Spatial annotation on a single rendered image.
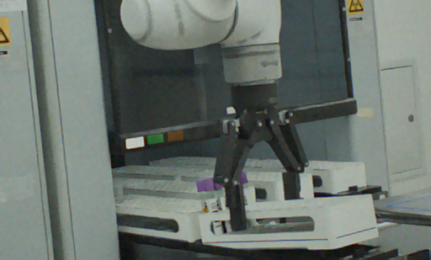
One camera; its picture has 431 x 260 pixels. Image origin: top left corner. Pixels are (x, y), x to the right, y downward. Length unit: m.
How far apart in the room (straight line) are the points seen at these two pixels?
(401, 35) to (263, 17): 2.54
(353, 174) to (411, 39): 2.02
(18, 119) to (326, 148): 0.81
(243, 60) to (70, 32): 0.34
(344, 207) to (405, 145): 2.58
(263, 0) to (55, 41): 0.39
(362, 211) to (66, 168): 0.52
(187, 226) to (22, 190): 0.28
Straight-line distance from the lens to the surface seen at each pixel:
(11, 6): 1.77
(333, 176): 2.16
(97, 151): 1.85
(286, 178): 1.73
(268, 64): 1.64
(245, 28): 1.61
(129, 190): 2.16
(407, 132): 4.14
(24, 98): 1.78
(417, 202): 1.97
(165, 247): 1.81
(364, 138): 2.30
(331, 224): 1.54
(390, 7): 4.10
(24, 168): 1.78
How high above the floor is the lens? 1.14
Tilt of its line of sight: 3 degrees down
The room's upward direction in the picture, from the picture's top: 6 degrees counter-clockwise
